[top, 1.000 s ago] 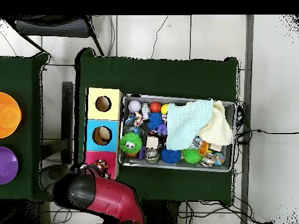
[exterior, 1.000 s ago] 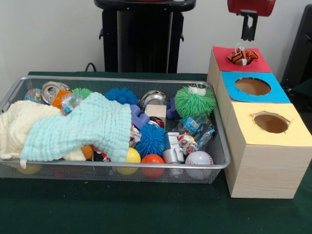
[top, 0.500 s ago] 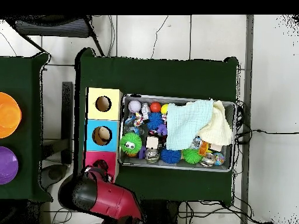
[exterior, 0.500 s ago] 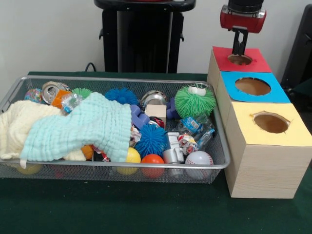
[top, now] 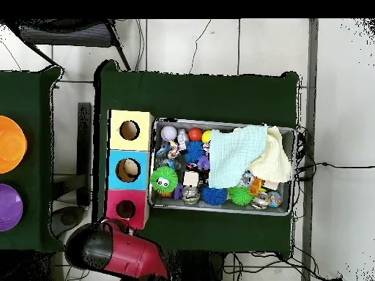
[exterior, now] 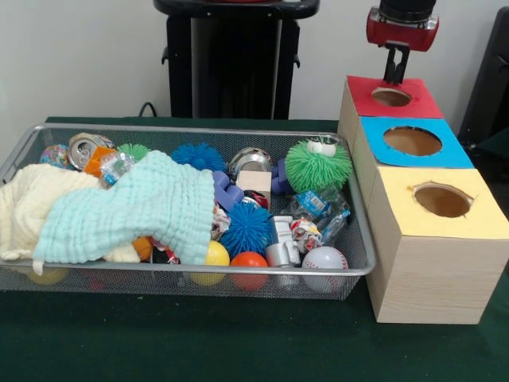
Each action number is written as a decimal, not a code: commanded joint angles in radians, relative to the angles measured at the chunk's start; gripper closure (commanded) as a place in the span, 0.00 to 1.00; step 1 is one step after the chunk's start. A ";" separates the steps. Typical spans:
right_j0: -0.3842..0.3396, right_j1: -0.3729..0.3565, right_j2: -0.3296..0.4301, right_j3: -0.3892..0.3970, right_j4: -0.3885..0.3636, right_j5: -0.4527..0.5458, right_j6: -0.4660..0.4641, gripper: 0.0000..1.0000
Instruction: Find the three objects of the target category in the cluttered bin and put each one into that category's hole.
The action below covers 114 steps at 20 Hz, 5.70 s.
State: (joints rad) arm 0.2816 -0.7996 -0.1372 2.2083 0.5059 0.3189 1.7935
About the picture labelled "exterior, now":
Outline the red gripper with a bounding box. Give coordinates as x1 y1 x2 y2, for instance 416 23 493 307
365 6 441 86

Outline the mint waffle cloth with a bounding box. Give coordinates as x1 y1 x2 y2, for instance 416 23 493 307
32 150 216 266

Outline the silver mesh bin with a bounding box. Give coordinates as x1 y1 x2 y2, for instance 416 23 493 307
0 123 377 302

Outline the wooden box with three holes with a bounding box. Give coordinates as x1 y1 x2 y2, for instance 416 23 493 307
336 75 509 325

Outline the black side stand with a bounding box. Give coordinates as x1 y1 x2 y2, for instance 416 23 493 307
457 6 509 148

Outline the green spiky ball with eyes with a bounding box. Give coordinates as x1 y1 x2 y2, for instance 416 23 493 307
285 137 354 194

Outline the silver toy robot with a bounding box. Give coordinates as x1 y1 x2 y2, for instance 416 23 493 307
264 215 302 267

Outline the white baseball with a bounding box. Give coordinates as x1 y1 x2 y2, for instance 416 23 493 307
301 246 349 294

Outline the blue spiky ball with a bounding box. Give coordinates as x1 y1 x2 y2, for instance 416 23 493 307
170 142 227 173
218 201 274 259

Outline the orange smooth ball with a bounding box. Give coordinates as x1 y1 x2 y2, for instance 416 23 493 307
229 251 270 291

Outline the yellow smooth ball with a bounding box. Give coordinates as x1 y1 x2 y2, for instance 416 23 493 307
190 240 231 287

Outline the crushed silver can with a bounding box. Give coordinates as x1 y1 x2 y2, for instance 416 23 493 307
67 133 116 171

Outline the dark green tablecloth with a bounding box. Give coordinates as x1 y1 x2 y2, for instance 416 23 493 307
0 115 509 382

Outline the cream waffle cloth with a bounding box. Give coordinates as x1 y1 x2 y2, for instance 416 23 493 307
0 162 140 275

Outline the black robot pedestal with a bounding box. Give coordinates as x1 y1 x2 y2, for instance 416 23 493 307
153 0 321 120

